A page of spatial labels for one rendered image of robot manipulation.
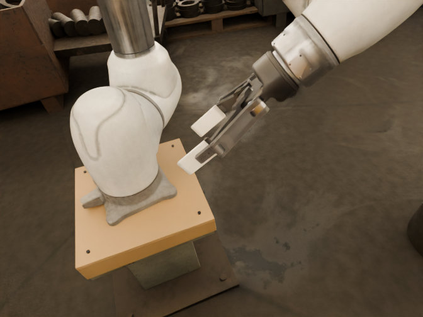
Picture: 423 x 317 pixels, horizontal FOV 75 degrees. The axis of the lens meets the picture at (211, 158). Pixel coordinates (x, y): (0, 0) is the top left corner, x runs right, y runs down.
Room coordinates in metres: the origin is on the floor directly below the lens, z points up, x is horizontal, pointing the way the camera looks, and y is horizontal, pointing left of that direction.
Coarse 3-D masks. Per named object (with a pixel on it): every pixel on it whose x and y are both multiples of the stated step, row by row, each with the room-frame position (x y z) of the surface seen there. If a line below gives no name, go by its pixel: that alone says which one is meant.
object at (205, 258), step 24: (216, 240) 0.51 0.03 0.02; (144, 264) 0.38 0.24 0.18; (168, 264) 0.40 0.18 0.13; (192, 264) 0.41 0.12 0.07; (216, 264) 0.42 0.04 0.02; (120, 288) 0.39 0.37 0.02; (144, 288) 0.37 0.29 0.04; (168, 288) 0.37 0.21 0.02; (192, 288) 0.35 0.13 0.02; (216, 288) 0.34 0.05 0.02; (120, 312) 0.31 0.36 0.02; (144, 312) 0.30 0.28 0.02; (168, 312) 0.29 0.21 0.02
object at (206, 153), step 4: (204, 148) 0.31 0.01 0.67; (208, 148) 0.30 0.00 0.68; (216, 148) 0.28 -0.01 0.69; (220, 148) 0.29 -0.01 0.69; (200, 152) 0.31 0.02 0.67; (204, 152) 0.30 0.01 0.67; (208, 152) 0.30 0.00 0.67; (212, 152) 0.30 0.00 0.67; (216, 152) 0.28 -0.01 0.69; (220, 152) 0.28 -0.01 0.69; (196, 156) 0.31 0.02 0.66; (200, 156) 0.30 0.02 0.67; (204, 156) 0.30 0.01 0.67; (208, 156) 0.30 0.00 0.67; (200, 160) 0.30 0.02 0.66; (204, 160) 0.30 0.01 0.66
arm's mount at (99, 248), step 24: (168, 144) 0.64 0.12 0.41; (168, 168) 0.54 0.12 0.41; (192, 192) 0.44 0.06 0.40; (96, 216) 0.41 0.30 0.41; (144, 216) 0.39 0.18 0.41; (168, 216) 0.38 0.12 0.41; (192, 216) 0.37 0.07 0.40; (96, 240) 0.34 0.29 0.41; (120, 240) 0.34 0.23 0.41; (144, 240) 0.33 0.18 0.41; (168, 240) 0.33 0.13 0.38; (96, 264) 0.29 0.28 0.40; (120, 264) 0.30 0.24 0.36
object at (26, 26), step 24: (0, 0) 2.09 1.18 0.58; (24, 0) 1.76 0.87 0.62; (0, 24) 1.60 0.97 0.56; (24, 24) 1.63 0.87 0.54; (0, 48) 1.59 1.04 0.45; (24, 48) 1.61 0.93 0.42; (48, 48) 1.71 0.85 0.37; (0, 72) 1.57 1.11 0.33; (24, 72) 1.60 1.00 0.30; (48, 72) 1.62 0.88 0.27; (0, 96) 1.55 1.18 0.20; (24, 96) 1.58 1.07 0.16; (48, 96) 1.61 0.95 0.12
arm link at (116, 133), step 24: (96, 96) 0.50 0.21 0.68; (120, 96) 0.50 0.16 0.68; (72, 120) 0.46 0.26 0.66; (96, 120) 0.44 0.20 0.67; (120, 120) 0.45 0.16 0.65; (144, 120) 0.49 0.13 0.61; (96, 144) 0.42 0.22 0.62; (120, 144) 0.43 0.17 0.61; (144, 144) 0.46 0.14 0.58; (96, 168) 0.42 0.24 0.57; (120, 168) 0.41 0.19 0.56; (144, 168) 0.44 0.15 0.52; (120, 192) 0.41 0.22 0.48
